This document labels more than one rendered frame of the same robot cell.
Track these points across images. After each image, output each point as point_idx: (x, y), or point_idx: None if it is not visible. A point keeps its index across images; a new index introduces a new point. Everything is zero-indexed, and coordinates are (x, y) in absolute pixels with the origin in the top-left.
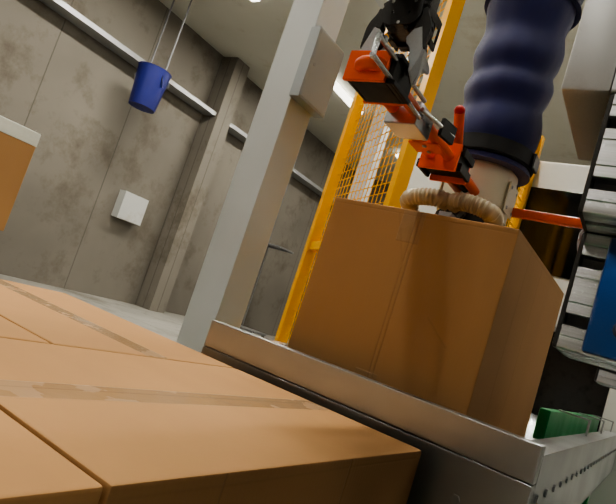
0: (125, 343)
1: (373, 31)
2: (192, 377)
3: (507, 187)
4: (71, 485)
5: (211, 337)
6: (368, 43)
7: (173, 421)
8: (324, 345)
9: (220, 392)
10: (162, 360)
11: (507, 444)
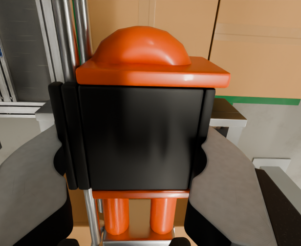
0: (238, 28)
1: (261, 227)
2: (180, 20)
3: None
4: None
5: (238, 114)
6: (237, 178)
7: None
8: None
9: (158, 15)
10: (208, 28)
11: (51, 111)
